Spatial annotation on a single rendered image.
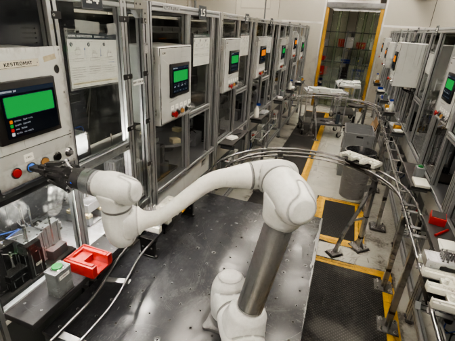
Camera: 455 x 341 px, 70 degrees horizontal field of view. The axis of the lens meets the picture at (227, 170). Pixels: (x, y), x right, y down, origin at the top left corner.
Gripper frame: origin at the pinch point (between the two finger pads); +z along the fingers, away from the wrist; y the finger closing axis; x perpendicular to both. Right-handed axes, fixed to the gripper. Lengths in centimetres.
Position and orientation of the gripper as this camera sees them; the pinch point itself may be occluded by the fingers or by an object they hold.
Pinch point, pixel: (39, 169)
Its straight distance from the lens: 136.6
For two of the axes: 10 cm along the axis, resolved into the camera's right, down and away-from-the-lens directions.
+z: -9.4, -1.9, 2.9
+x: -3.4, 3.6, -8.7
